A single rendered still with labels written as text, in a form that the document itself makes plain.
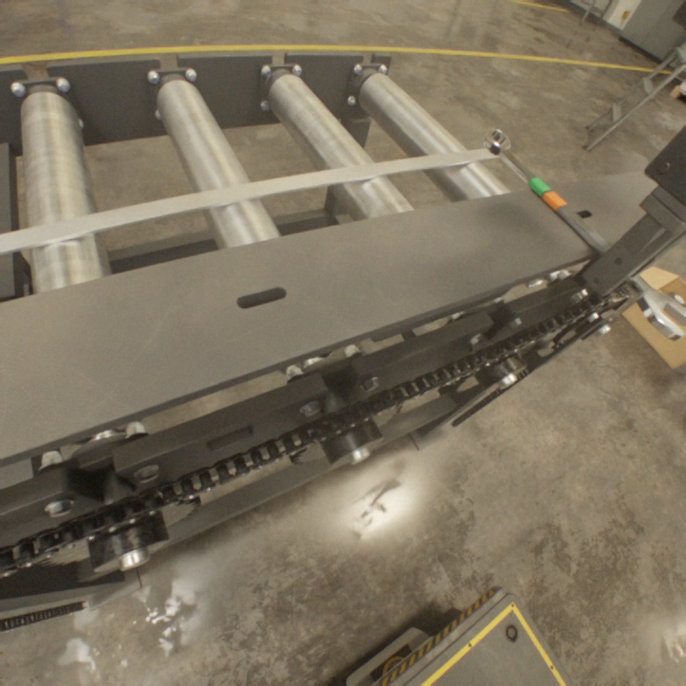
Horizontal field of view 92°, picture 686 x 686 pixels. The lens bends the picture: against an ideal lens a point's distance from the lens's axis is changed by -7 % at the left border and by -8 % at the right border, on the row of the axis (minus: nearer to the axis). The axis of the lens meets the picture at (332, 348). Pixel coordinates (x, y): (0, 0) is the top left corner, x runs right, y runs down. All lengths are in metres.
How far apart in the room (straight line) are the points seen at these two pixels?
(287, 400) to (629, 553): 1.73
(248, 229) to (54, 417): 0.49
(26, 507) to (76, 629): 1.01
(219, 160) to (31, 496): 0.62
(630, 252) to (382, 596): 1.24
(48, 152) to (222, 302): 0.70
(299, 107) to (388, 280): 0.84
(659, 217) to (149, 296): 0.33
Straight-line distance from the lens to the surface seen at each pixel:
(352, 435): 0.47
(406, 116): 1.15
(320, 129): 0.96
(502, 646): 1.21
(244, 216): 0.66
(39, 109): 1.03
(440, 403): 1.21
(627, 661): 1.91
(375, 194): 0.78
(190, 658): 1.38
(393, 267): 0.25
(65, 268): 0.64
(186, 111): 0.97
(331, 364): 0.49
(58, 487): 0.45
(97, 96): 1.18
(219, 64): 1.19
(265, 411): 0.43
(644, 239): 0.35
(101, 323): 0.22
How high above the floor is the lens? 1.34
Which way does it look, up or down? 58 degrees down
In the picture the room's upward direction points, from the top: 19 degrees clockwise
